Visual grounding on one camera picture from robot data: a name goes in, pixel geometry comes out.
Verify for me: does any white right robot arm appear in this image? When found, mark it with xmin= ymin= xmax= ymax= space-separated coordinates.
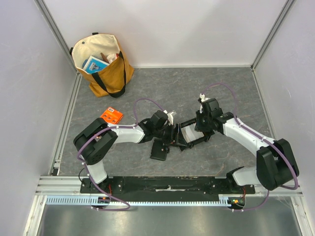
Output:
xmin=195 ymin=94 xmax=299 ymax=194

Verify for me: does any mustard tote bag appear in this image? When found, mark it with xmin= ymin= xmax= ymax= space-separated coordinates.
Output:
xmin=69 ymin=32 xmax=134 ymax=98

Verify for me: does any blue book in bag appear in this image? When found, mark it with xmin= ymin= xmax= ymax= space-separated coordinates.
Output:
xmin=82 ymin=56 xmax=109 ymax=74

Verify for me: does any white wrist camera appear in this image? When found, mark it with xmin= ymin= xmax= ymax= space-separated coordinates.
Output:
xmin=163 ymin=110 xmax=176 ymax=125
xmin=198 ymin=93 xmax=210 ymax=114

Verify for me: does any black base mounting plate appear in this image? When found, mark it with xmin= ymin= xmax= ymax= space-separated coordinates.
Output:
xmin=80 ymin=176 xmax=255 ymax=195

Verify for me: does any white credit card stack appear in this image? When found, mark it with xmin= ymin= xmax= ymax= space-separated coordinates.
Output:
xmin=181 ymin=123 xmax=204 ymax=143

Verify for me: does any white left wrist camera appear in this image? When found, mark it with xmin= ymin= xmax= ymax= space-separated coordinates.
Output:
xmin=163 ymin=110 xmax=176 ymax=125

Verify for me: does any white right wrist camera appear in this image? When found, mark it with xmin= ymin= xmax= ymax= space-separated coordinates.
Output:
xmin=198 ymin=93 xmax=210 ymax=114

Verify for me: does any black plastic card tray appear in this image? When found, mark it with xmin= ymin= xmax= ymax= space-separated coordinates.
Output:
xmin=179 ymin=118 xmax=215 ymax=151

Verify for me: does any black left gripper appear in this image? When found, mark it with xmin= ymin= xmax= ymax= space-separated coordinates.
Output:
xmin=154 ymin=123 xmax=187 ymax=148

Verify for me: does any black leather card holder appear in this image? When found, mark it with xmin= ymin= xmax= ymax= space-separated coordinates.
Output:
xmin=150 ymin=139 xmax=169 ymax=161

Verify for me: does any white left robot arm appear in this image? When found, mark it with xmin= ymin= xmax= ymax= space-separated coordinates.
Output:
xmin=73 ymin=110 xmax=188 ymax=193

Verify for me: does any orange printed box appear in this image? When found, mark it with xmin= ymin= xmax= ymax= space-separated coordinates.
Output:
xmin=100 ymin=107 xmax=124 ymax=124

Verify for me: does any grey slotted cable duct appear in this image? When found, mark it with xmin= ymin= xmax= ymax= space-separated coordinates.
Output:
xmin=46 ymin=196 xmax=231 ymax=207

